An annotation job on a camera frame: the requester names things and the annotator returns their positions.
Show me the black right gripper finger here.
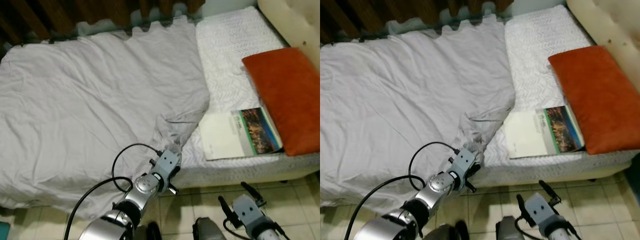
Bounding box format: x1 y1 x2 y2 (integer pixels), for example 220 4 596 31
218 196 236 229
516 194 532 227
538 179 562 204
241 181 267 206

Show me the white book with city photo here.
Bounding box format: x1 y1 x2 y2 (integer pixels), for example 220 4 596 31
503 105 586 160
199 106 284 161

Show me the orange suede pillow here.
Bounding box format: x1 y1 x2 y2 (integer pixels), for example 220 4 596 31
548 45 640 156
242 47 321 157

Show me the grey blanket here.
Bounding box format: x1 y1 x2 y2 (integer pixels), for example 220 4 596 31
0 15 211 222
320 14 517 212

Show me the silver robot right leg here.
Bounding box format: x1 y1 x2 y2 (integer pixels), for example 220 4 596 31
496 215 521 240
192 217 222 240

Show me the dark teal rug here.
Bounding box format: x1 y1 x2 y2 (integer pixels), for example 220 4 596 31
631 159 640 194

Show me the white patterned mattress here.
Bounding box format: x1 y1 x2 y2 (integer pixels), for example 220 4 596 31
176 6 321 189
479 5 640 184

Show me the cream padded headboard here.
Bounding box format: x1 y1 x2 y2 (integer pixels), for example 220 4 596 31
257 0 321 72
566 0 640 77

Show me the dark brown curtain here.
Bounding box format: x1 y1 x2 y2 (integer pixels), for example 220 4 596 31
0 0 207 47
320 0 516 44

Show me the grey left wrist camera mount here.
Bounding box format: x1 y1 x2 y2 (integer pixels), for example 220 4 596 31
150 149 182 189
447 147 477 187

